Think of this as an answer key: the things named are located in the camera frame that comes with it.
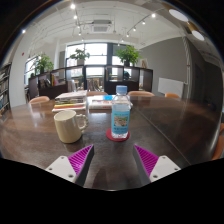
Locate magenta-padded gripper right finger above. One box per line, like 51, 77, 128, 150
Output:
132, 143, 182, 187

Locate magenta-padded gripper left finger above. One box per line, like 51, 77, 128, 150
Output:
44, 143, 95, 187

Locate clear water bottle blue cap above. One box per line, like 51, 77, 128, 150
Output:
110, 85, 132, 139

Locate cream ceramic mug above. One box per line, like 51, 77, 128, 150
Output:
53, 109, 88, 144

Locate flat round red coaster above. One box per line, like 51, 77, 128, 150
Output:
105, 128, 131, 143

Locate stack of books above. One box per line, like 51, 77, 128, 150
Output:
51, 89, 88, 113

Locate book with blue cover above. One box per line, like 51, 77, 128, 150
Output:
88, 94, 114, 111

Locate white board panel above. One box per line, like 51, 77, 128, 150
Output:
157, 77, 185, 98

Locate low dark shelf unit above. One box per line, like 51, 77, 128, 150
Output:
28, 64, 154, 100

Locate tall dark bookshelf unit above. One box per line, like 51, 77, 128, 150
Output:
0, 62, 13, 116

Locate bushy green potted plant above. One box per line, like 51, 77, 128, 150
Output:
34, 53, 54, 75

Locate small green potted plant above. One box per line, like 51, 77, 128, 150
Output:
69, 48, 91, 66

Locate large green potted plant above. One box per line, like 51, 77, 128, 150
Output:
114, 44, 141, 67

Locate ceiling air conditioner unit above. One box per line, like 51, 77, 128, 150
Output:
90, 19, 114, 34

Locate ceiling lights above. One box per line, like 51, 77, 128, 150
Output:
21, 2, 206, 43

